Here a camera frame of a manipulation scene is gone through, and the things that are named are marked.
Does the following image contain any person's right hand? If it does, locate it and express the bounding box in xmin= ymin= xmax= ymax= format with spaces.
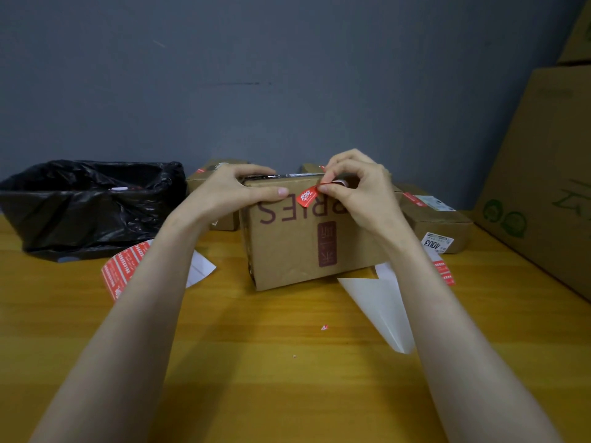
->
xmin=317 ymin=148 xmax=416 ymax=254

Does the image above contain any person's left hand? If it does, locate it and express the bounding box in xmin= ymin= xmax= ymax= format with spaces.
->
xmin=164 ymin=163 xmax=291 ymax=236

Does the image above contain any large green printed carton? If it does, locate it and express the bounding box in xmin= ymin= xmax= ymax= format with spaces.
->
xmin=473 ymin=65 xmax=591 ymax=303
xmin=557 ymin=0 xmax=591 ymax=65

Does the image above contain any white barcode label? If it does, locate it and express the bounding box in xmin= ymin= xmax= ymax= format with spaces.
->
xmin=415 ymin=195 xmax=457 ymax=212

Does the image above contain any white end label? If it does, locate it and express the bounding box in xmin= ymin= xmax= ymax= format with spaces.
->
xmin=420 ymin=232 xmax=455 ymax=253

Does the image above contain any box with black tape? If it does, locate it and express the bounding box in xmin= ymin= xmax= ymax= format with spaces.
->
xmin=238 ymin=172 xmax=398 ymax=292

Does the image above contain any white backing paper strip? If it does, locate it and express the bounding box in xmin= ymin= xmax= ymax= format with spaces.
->
xmin=337 ymin=253 xmax=456 ymax=355

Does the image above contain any person's right forearm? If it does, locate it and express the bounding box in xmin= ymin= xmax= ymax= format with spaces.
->
xmin=387 ymin=234 xmax=562 ymax=443

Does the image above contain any red sticker label strip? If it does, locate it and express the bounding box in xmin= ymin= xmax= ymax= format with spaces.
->
xmin=101 ymin=240 xmax=217 ymax=301

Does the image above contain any person's left forearm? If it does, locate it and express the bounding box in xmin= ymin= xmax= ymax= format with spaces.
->
xmin=30 ymin=216 xmax=218 ymax=443

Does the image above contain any long brown cardboard box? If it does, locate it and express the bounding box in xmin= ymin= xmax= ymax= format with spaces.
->
xmin=396 ymin=183 xmax=474 ymax=254

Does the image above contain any black plastic trash bag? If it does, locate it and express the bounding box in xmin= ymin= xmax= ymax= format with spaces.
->
xmin=0 ymin=159 xmax=188 ymax=263

